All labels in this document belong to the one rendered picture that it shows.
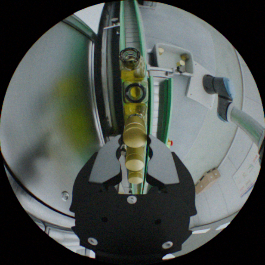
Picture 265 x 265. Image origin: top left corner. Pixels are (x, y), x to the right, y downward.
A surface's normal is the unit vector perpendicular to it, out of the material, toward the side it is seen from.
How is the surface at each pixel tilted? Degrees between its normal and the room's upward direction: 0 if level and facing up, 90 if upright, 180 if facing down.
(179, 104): 0
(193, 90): 0
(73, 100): 90
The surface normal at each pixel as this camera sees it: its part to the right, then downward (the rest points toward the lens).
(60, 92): 1.00, -0.01
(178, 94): -0.04, 0.48
